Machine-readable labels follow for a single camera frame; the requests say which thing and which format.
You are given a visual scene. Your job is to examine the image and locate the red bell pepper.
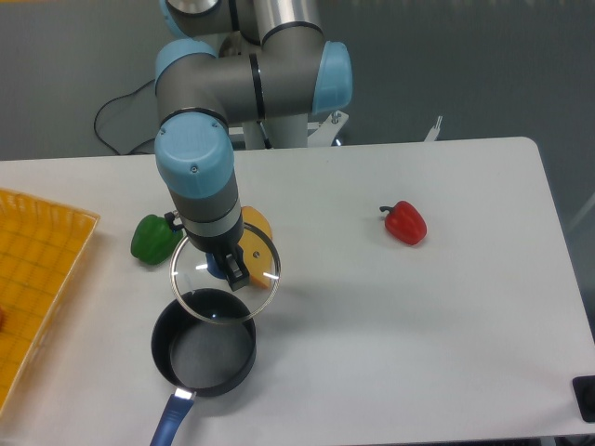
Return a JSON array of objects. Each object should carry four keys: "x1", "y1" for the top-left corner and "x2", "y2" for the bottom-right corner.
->
[{"x1": 379, "y1": 201, "x2": 428, "y2": 246}]

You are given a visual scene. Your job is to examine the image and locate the green bell pepper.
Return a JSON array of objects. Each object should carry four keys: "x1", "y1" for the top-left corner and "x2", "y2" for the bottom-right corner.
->
[{"x1": 130, "y1": 213, "x2": 184, "y2": 266}]

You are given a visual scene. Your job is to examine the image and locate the orange cheese wedge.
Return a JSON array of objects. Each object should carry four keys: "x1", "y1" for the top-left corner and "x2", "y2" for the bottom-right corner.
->
[{"x1": 239, "y1": 206, "x2": 275, "y2": 294}]

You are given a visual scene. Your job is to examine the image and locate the yellow woven basket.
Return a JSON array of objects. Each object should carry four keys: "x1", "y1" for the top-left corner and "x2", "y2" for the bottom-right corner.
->
[{"x1": 1, "y1": 189, "x2": 100, "y2": 412}]

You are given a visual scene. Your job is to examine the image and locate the black cable on floor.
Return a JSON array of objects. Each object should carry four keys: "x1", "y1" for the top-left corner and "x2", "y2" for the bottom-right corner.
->
[{"x1": 93, "y1": 77, "x2": 157, "y2": 156}]

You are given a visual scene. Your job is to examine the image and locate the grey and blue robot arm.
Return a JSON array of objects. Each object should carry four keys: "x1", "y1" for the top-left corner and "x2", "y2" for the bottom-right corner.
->
[{"x1": 154, "y1": 1, "x2": 353, "y2": 290}]

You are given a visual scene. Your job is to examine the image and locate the black saucepan with blue handle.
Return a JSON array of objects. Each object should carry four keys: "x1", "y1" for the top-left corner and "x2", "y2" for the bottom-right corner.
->
[{"x1": 151, "y1": 300, "x2": 257, "y2": 445}]

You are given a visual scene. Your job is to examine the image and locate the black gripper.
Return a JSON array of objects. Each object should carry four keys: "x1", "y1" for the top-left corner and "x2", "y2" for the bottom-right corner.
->
[{"x1": 187, "y1": 221, "x2": 250, "y2": 291}]

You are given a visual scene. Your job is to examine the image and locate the glass lid with blue knob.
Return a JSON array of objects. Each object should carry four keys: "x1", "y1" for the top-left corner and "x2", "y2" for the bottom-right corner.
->
[{"x1": 169, "y1": 224, "x2": 281, "y2": 324}]

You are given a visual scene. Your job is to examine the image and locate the black device at table edge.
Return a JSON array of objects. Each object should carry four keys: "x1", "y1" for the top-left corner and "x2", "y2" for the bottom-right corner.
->
[{"x1": 572, "y1": 375, "x2": 595, "y2": 424}]

